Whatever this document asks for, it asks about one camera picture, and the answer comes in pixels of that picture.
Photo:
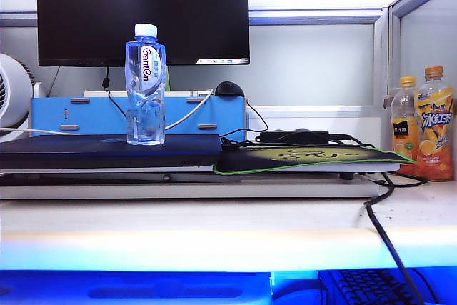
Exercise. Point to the clear mineral water bottle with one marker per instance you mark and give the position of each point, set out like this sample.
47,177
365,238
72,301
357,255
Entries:
144,119

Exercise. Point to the small orange juice bottle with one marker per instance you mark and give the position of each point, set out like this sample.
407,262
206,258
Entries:
403,130

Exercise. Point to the large iced tea bottle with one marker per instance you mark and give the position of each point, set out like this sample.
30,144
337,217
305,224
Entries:
433,123

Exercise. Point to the black green-edged mouse pad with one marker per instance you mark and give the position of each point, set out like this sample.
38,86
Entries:
250,160

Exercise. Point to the black computer mouse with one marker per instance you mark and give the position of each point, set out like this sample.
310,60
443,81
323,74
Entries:
228,89

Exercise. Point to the black power adapter brick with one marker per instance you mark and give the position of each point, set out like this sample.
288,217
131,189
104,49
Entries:
292,138

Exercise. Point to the white adjustable desk riser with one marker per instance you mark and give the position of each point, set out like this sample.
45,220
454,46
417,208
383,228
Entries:
178,190

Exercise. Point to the black computer monitor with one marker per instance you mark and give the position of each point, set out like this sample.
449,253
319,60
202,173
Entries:
196,12

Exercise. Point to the blue wooden desk organizer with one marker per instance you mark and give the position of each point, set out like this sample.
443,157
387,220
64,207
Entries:
82,115

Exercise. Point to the slotted panel below desk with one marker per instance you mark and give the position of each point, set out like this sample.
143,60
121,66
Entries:
143,283

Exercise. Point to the black keyboard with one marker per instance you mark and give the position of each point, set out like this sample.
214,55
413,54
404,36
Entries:
357,283

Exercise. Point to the white desk fan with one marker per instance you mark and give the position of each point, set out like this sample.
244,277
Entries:
18,80

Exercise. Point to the green monitor stand post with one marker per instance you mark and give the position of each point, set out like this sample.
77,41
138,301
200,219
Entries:
168,78

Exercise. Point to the grey aluminium partition frame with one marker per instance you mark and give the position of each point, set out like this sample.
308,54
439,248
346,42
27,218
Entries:
321,17

